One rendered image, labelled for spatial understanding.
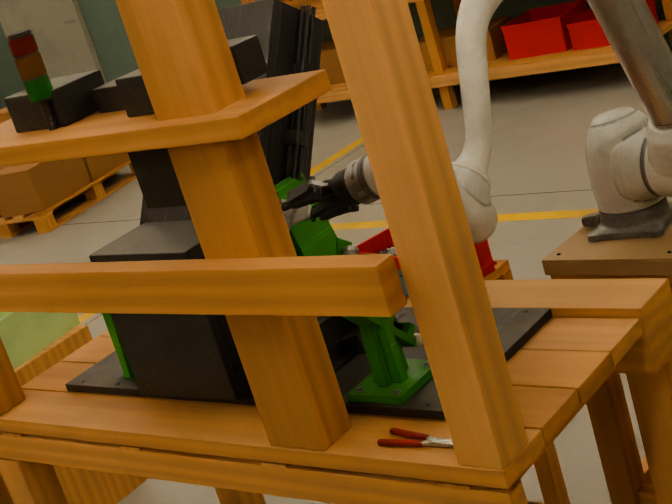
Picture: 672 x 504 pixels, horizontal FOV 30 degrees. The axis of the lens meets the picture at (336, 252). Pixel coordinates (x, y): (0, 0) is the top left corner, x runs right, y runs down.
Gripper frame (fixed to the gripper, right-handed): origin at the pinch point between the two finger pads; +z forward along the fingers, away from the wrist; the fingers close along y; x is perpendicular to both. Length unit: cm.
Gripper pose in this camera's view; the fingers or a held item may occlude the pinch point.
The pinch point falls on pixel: (291, 212)
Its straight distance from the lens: 257.9
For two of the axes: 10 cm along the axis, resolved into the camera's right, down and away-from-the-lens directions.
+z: -6.7, 2.6, 7.0
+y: -7.4, -3.4, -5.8
